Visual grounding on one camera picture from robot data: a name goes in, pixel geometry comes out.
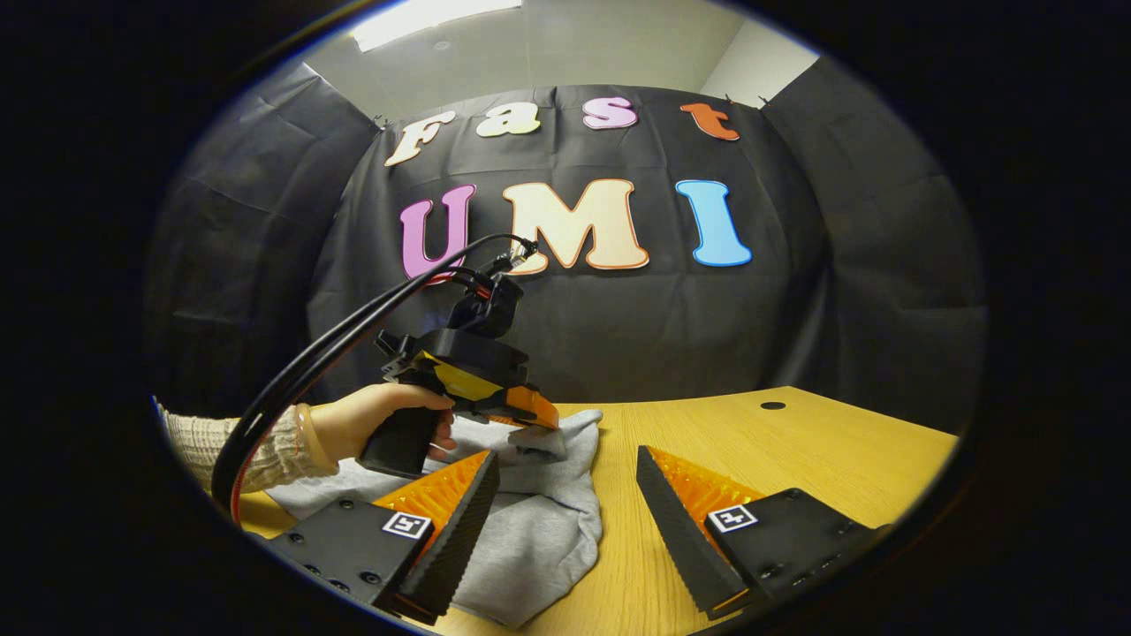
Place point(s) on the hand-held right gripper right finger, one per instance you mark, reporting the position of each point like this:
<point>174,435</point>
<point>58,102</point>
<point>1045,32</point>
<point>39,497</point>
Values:
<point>676,530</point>

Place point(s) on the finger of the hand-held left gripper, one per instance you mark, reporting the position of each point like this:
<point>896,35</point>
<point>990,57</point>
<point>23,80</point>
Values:
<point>535,408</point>

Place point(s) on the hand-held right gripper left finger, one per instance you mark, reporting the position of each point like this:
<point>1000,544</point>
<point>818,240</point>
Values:
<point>464,539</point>

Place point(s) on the grey sweatshirt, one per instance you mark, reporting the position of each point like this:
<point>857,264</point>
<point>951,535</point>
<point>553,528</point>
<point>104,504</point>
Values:
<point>539,521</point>

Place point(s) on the black backdrop cloth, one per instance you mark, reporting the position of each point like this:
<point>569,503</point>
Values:
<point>618,336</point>

